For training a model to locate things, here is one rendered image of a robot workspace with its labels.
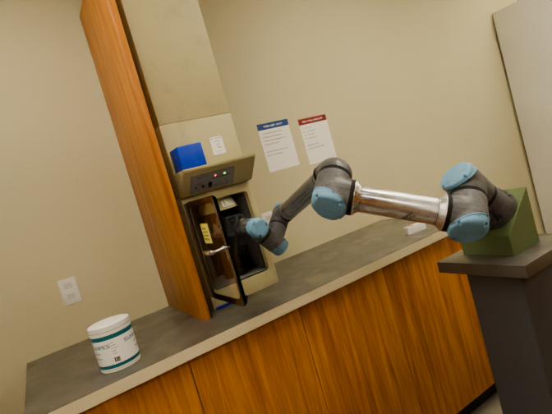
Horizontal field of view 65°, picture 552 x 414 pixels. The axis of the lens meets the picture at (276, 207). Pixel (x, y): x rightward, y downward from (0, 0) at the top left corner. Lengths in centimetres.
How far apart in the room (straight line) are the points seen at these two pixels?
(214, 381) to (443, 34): 301
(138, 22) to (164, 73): 21
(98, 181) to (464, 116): 268
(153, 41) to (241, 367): 129
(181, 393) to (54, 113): 133
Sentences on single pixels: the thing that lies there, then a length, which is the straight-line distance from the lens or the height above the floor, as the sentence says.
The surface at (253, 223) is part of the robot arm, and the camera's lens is 160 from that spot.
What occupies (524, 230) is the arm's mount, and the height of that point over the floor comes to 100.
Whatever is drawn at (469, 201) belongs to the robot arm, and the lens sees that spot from 141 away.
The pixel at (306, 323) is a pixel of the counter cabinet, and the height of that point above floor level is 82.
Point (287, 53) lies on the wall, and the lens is 271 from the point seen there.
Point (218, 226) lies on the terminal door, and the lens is 149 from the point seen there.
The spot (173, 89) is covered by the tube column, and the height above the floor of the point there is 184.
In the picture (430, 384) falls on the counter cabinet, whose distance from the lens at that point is 221.
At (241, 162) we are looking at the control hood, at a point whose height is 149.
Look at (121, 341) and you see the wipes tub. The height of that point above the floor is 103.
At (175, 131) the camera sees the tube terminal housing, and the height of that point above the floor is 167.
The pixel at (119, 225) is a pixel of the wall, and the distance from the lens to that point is 214.
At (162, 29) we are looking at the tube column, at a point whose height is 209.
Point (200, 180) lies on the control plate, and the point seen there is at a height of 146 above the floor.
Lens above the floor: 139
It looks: 4 degrees down
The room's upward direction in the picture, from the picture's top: 16 degrees counter-clockwise
